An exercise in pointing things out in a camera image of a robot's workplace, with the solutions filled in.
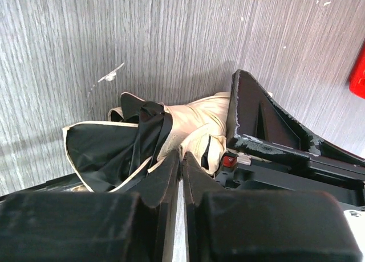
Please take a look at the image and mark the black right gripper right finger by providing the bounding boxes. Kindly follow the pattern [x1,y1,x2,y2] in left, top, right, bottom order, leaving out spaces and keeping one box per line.
[182,152,228,208]

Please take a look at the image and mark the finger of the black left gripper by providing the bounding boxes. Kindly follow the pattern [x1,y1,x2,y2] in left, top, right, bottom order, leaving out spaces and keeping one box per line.
[226,69,364,167]

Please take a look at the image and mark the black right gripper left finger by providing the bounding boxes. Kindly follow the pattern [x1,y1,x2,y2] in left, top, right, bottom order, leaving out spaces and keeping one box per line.
[128,151,180,208]

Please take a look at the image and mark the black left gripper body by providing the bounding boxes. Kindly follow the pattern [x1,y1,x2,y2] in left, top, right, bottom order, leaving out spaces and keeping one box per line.
[214,152,364,211]

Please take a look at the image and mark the beige and black umbrella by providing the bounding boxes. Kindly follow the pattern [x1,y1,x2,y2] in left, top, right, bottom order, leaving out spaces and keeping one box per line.
[63,92,230,192]

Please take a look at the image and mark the red plastic shopping basket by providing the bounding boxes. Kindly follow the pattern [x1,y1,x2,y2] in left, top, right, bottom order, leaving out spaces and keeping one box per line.
[348,43,365,99]

